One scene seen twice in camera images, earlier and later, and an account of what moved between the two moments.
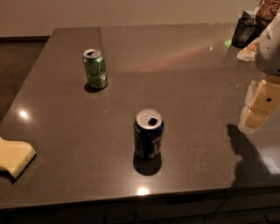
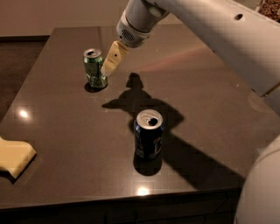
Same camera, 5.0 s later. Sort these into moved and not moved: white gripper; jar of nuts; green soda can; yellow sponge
Moved: white gripper
Not moved: jar of nuts; yellow sponge; green soda can
